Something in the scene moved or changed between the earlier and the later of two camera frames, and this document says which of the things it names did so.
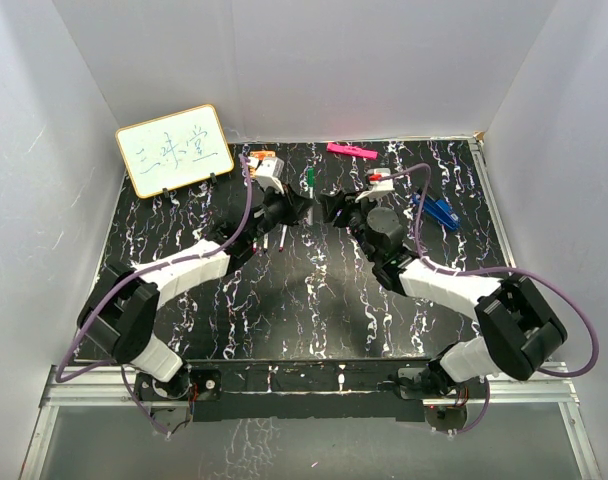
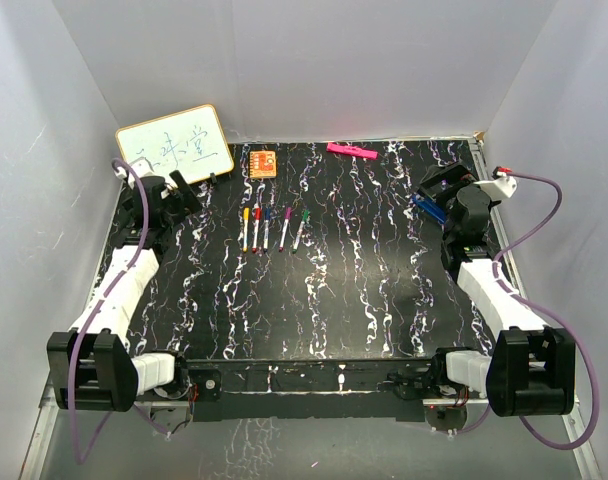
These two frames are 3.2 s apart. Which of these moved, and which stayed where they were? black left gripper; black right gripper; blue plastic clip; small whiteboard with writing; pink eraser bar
Moved: black right gripper; black left gripper
Stayed: pink eraser bar; blue plastic clip; small whiteboard with writing
